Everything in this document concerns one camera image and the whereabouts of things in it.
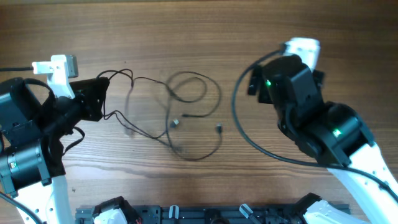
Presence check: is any black USB cable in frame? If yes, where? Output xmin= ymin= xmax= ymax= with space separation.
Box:
xmin=102 ymin=110 xmax=223 ymax=162
xmin=96 ymin=68 xmax=222 ymax=141

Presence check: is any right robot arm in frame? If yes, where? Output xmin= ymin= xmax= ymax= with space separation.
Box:
xmin=247 ymin=53 xmax=397 ymax=223

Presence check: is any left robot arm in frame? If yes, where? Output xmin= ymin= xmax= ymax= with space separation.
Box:
xmin=1 ymin=77 xmax=109 ymax=223

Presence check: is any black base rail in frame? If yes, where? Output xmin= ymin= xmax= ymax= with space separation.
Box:
xmin=75 ymin=204 xmax=306 ymax=224

